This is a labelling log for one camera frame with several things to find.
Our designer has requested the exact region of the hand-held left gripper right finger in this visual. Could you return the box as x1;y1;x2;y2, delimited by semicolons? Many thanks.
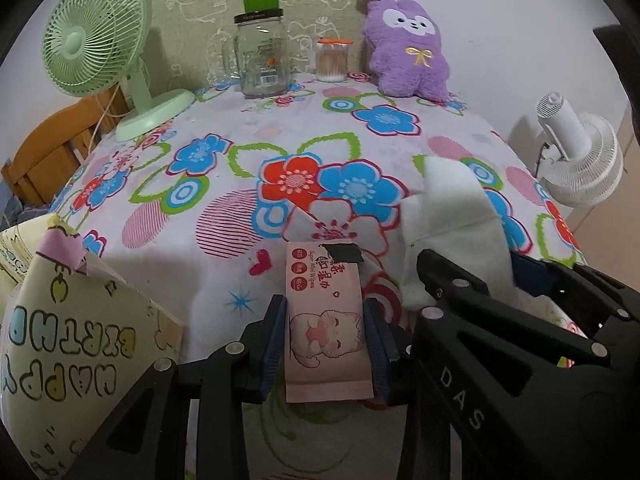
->
364;297;418;408

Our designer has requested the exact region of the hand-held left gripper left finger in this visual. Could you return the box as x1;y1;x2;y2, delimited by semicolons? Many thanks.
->
65;294;290;480

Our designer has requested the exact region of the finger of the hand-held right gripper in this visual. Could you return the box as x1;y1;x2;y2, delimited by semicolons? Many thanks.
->
415;249;614;362
510;251;640;357

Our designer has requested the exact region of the pink wet wipes pack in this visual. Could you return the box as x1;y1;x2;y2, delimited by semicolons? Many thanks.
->
283;241;374;404

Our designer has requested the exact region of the white cloth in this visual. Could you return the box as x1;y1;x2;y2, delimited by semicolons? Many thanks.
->
400;156;514;312

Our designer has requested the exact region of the yellow cartoon gift bag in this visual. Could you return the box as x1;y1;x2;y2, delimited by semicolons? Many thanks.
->
0;213;184;480

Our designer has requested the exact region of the white desk fan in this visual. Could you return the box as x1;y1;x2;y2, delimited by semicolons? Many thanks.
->
535;91;625;207

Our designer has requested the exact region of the floral tablecloth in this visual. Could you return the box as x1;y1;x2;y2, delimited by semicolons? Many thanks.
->
47;72;589;480

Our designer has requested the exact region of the purple plush toy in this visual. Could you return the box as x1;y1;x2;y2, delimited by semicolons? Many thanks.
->
357;0;451;101

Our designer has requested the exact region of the cotton swab container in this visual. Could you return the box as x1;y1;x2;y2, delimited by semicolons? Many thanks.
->
314;38;353;83

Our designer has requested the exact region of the glass mug jar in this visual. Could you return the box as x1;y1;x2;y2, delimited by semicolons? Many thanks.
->
220;9;292;100

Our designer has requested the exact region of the wooden chair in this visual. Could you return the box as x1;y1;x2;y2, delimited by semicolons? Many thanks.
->
0;87;134;209

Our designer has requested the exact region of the blue plaid bedding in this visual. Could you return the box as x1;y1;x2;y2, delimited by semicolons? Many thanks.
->
0;180;50;233

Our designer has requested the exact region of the green patterned board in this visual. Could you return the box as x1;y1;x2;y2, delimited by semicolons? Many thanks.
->
149;0;372;90

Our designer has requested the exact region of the green desk fan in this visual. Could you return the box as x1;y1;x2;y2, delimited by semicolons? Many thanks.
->
42;0;196;142

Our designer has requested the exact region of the white fan cord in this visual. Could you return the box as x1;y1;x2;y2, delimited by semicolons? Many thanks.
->
89;84;132;147

